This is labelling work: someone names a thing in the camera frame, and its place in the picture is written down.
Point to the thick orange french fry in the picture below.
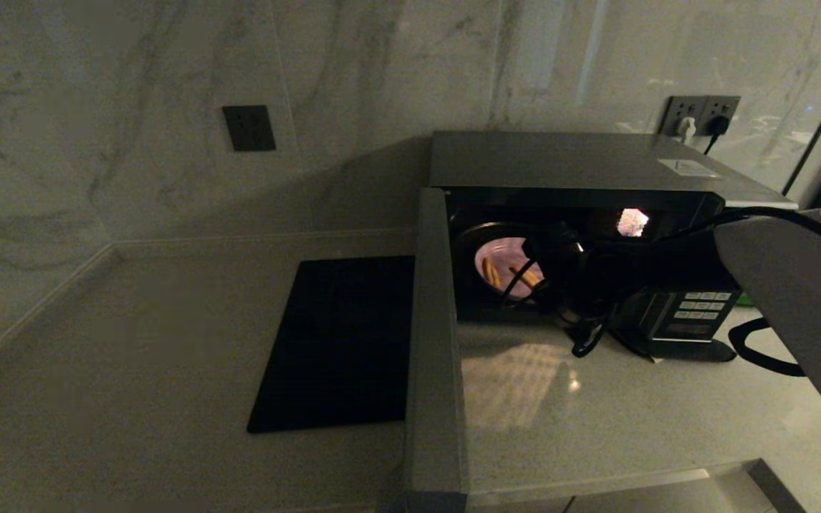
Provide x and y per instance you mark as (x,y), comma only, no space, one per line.
(527,278)

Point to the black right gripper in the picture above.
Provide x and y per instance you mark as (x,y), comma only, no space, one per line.
(578,285)

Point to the black glass microwave door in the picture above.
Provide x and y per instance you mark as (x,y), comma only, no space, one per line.
(435,342)

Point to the black stand under microwave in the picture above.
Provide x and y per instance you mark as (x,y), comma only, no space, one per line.
(695,350)

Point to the purple plate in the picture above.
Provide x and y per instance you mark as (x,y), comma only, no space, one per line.
(507,256)

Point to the black induction cooktop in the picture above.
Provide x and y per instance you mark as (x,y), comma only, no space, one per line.
(339,342)

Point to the dark single wall socket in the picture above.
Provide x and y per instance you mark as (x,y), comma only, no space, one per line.
(249,128)

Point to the white power plug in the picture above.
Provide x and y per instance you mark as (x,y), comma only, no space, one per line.
(686,128)

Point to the black silver microwave oven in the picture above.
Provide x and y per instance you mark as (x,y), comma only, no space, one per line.
(567,160)

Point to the black power plug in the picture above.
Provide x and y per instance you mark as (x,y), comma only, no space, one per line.
(718,126)

